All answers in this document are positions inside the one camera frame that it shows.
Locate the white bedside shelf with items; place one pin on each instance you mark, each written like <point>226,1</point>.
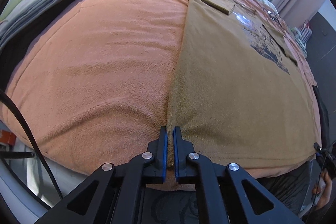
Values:
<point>301,35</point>

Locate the grey folded clothes stack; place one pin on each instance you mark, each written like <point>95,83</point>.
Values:
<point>22,15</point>

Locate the orange bed blanket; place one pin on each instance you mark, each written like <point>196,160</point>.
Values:
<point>94,83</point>

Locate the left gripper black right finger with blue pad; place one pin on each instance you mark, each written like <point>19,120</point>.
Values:
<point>226,193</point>

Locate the tan printed t-shirt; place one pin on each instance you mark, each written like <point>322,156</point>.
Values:
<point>242,92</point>

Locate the person's right hand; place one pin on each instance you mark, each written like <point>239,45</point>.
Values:
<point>324,192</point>

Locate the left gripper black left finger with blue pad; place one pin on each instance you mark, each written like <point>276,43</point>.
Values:
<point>113,193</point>

